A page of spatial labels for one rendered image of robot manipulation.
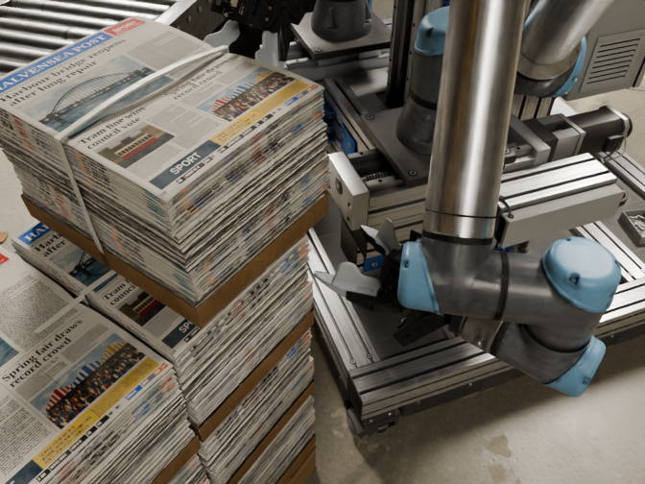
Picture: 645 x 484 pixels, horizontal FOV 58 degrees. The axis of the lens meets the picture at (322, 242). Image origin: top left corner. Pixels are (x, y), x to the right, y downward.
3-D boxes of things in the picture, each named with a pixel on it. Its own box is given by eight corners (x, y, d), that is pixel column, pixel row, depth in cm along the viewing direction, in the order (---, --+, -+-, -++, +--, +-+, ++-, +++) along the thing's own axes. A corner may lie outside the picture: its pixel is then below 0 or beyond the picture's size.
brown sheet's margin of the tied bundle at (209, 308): (329, 212, 92) (329, 191, 89) (202, 329, 76) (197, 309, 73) (253, 175, 99) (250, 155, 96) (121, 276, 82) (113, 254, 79)
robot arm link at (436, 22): (411, 68, 109) (419, -5, 99) (484, 74, 107) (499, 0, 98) (407, 102, 101) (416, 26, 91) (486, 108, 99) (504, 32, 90)
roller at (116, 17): (161, 39, 154) (157, 21, 151) (11, 17, 164) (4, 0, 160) (170, 32, 158) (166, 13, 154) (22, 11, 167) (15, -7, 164)
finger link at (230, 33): (183, 58, 89) (215, 10, 85) (209, 62, 94) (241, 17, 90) (194, 72, 89) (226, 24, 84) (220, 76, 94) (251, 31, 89)
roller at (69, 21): (149, 50, 150) (145, 32, 146) (-5, 27, 159) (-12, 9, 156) (158, 42, 153) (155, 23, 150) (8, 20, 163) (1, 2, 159)
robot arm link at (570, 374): (618, 326, 66) (593, 369, 72) (525, 282, 70) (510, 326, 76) (595, 375, 61) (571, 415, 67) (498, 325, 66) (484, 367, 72)
